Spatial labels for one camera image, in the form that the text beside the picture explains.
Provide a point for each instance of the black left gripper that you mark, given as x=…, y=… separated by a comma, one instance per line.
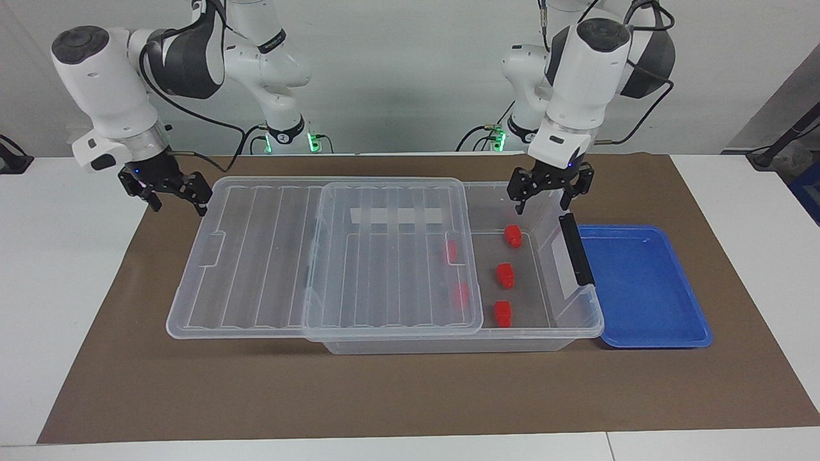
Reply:
x=557, y=169

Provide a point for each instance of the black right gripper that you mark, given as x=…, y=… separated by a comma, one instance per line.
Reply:
x=154, y=169

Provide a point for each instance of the red block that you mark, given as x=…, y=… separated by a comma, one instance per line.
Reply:
x=505, y=275
x=503, y=314
x=460, y=294
x=512, y=235
x=451, y=251

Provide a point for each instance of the clear ribbed plastic box lid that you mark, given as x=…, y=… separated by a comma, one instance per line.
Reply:
x=256, y=269

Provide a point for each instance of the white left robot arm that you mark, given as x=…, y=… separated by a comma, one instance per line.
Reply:
x=583, y=77

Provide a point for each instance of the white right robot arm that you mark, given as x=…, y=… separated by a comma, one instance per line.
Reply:
x=102, y=83

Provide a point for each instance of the blue plastic tray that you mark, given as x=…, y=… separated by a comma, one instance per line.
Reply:
x=640, y=288

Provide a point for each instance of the clear plastic storage box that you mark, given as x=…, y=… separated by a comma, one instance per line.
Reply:
x=448, y=346

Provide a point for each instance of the black tripod stand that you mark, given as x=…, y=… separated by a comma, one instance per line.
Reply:
x=788, y=134

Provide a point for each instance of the brown paper table mat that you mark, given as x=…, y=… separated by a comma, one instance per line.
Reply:
x=410, y=397

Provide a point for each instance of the blue crate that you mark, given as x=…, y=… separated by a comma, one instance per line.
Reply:
x=808, y=192

